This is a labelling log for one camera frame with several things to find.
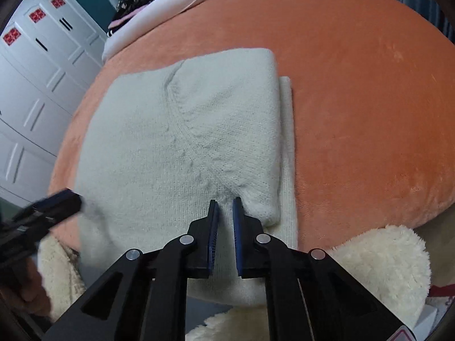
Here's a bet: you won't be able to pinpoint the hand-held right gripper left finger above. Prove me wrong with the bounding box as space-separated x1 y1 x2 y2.
44 199 220 341

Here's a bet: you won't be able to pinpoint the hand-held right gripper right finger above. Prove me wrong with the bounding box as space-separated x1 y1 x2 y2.
232 197 417 341

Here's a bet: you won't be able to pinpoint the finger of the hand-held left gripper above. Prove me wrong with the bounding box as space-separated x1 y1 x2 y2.
12 189 83 228

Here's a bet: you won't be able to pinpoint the cream knit cardigan red buttons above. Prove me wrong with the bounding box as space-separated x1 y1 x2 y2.
75 47 299 308

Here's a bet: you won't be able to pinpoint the pile of dark clothes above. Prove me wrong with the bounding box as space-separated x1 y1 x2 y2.
106 0 180 38

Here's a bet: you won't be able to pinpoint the person's left hand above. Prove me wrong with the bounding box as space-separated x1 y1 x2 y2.
16 261 54 318

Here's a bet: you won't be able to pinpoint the white panelled wardrobe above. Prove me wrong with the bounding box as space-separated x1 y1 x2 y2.
0 0 108 207

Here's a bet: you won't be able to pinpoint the cream fluffy rug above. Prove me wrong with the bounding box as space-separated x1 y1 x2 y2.
37 224 432 341

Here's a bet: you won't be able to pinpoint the orange plush blanket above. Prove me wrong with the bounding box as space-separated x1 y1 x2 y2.
48 0 455 302

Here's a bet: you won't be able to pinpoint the white duvet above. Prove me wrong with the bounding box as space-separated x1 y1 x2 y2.
102 0 344 63

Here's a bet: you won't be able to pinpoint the grey curtain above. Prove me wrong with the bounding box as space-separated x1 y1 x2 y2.
346 0 455 45

